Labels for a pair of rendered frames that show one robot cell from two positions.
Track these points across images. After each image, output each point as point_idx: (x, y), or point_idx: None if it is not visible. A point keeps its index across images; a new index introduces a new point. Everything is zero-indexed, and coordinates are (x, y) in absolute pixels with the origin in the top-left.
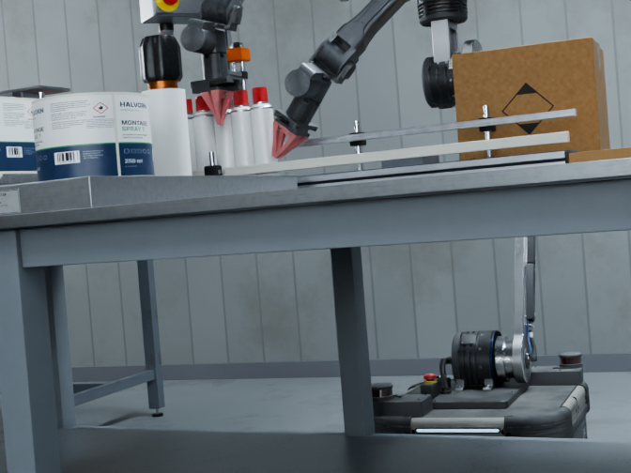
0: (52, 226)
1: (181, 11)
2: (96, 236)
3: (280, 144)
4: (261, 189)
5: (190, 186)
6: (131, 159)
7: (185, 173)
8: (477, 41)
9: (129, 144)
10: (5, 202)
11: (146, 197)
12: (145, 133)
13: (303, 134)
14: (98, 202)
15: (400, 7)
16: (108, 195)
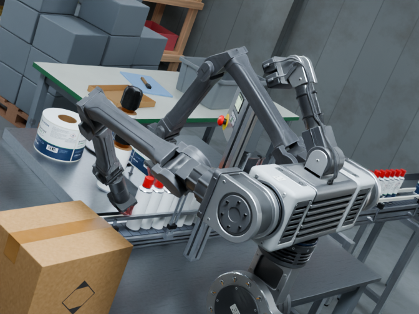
0: None
1: (224, 133)
2: None
3: (129, 210)
4: (63, 197)
5: (33, 162)
6: (36, 139)
7: (98, 182)
8: (249, 280)
9: (37, 134)
10: None
11: (17, 151)
12: (43, 135)
13: (114, 206)
14: (4, 137)
15: (101, 155)
16: (7, 137)
